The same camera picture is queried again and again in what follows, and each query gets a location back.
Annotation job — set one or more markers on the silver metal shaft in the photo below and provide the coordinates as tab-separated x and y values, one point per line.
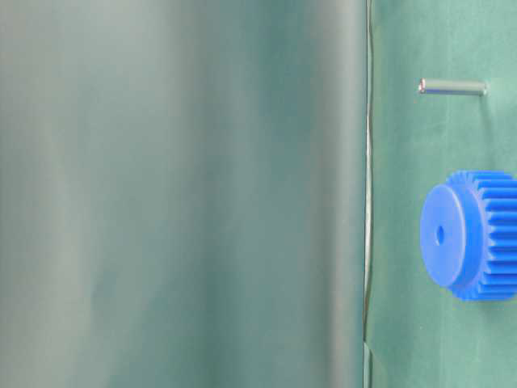
434	86

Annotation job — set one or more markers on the blue plastic gear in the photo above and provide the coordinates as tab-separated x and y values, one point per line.
468	235

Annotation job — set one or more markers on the green backdrop sheet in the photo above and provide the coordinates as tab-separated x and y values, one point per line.
182	193

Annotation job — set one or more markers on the green table cloth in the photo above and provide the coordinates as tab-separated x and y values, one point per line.
417	333

